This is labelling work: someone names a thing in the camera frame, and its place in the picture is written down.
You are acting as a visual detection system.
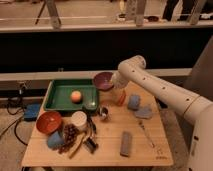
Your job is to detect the wooden-handled utensil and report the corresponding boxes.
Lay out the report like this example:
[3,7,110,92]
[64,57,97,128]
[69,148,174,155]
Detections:
[68,132,86,159]

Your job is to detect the blue sponge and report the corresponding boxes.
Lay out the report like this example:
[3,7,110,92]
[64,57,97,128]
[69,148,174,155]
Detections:
[127,95,140,110]

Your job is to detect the blue box on floor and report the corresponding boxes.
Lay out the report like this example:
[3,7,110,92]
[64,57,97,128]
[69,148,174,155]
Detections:
[24,104,40,121]

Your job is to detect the bunch of dark grapes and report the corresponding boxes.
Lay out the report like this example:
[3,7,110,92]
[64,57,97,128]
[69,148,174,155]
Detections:
[59,124,79,154]

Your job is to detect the blue cup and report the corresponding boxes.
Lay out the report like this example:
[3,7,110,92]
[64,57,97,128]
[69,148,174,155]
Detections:
[47,131,64,149]

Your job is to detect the grey rectangular block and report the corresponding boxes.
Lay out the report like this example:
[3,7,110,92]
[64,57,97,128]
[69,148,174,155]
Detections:
[120,131,132,157]

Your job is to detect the red-orange bowl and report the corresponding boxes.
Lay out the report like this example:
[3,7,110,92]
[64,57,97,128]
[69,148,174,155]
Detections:
[36,111,62,135]

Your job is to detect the small metal cup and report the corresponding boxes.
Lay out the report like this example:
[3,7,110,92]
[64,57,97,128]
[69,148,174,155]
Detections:
[99,107,109,120]

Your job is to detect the orange peach fruit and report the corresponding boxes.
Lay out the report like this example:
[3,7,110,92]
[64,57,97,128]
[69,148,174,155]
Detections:
[70,91,82,103]

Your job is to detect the purple bowl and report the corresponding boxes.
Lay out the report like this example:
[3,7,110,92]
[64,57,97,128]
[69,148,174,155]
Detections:
[92,72,113,91]

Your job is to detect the grey-blue folded cloth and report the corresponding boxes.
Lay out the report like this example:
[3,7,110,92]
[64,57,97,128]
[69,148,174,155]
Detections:
[134,105,153,119]

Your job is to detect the green plastic tray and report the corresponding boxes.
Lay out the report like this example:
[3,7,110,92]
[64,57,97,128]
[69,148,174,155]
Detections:
[44,79,99,112]

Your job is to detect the black floor cables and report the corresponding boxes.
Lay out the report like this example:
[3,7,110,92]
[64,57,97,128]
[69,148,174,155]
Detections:
[0,83,29,147]

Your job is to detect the black clip tool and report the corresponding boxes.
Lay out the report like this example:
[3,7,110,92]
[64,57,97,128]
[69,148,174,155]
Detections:
[83,119,98,154]

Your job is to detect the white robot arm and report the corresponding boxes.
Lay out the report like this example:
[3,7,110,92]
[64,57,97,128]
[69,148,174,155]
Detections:
[111,55,213,171]

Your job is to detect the metal fork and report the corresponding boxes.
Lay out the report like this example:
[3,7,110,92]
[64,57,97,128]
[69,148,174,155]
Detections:
[139,120,155,148]

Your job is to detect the white cup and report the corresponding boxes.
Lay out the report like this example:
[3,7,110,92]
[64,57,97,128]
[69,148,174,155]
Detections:
[71,111,87,131]

